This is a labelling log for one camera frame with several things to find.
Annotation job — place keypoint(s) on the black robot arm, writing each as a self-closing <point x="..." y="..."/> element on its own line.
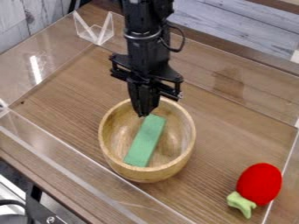
<point x="146" y="18"/>

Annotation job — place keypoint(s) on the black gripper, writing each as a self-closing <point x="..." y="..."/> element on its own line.
<point x="144" y="68"/>

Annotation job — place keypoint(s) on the green rectangular block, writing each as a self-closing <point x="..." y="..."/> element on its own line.
<point x="146" y="140"/>

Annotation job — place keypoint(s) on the clear acrylic fence panel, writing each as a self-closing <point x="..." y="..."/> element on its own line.
<point x="68" y="144"/>

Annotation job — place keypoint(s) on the red plush radish toy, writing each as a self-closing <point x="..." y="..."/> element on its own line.
<point x="258" y="187"/>

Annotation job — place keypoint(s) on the clear acrylic corner bracket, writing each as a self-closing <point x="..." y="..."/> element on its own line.
<point x="96" y="34"/>

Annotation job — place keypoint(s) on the brown wooden bowl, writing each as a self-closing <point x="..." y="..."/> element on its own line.
<point x="117" y="132"/>

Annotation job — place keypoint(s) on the black metal table frame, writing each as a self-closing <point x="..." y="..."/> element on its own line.
<point x="22" y="206"/>

